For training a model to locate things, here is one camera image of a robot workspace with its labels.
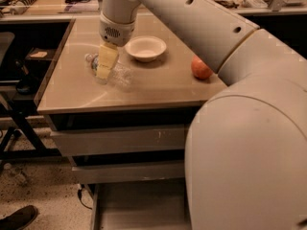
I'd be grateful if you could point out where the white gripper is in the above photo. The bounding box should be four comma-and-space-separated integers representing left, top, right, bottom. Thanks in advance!
96, 12, 135, 80

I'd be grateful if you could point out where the clear plastic water bottle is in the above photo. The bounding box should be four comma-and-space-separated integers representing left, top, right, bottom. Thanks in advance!
84, 54, 132, 89

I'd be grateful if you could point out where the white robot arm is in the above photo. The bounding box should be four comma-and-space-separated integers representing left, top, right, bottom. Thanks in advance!
99, 0, 307, 230

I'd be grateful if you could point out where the grey drawer cabinet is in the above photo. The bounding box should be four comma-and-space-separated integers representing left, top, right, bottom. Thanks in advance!
33, 13, 228, 230

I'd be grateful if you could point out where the top grey drawer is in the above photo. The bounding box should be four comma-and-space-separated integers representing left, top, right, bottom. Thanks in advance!
51, 125, 185, 156

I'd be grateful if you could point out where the grey drawer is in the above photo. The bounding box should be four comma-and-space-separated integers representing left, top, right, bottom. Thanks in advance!
72, 160, 185, 184
51, 125, 185, 156

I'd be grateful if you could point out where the middle grey drawer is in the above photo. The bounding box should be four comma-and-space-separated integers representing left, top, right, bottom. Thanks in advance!
72, 160, 185, 184

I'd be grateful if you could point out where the open bottom drawer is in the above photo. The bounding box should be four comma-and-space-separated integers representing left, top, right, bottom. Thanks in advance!
90, 178, 192, 230

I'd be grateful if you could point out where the white paper bowl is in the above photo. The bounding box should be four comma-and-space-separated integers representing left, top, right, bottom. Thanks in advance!
125, 36, 167, 62

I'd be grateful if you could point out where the red apple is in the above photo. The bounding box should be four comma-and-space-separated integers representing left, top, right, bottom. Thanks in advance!
191, 56, 213, 80

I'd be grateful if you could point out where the dark shoe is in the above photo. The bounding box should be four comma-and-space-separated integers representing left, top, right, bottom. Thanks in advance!
0, 205, 38, 230

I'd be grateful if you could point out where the black cable on floor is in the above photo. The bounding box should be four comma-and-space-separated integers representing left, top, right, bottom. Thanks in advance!
76, 184, 94, 211

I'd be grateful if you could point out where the black desk frame left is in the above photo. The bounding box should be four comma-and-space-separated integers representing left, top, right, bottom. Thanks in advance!
0, 80, 61, 171

